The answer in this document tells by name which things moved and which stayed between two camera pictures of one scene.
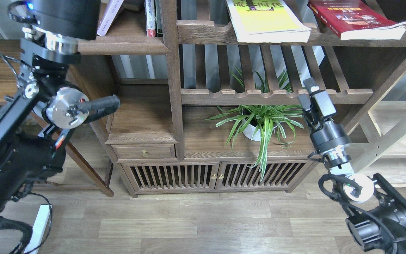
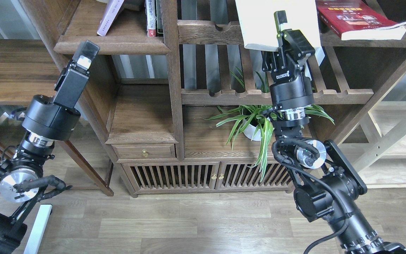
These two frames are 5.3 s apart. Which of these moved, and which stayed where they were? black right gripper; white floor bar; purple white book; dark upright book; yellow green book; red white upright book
Moved: yellow green book; black right gripper
Stayed: purple white book; white floor bar; dark upright book; red white upright book
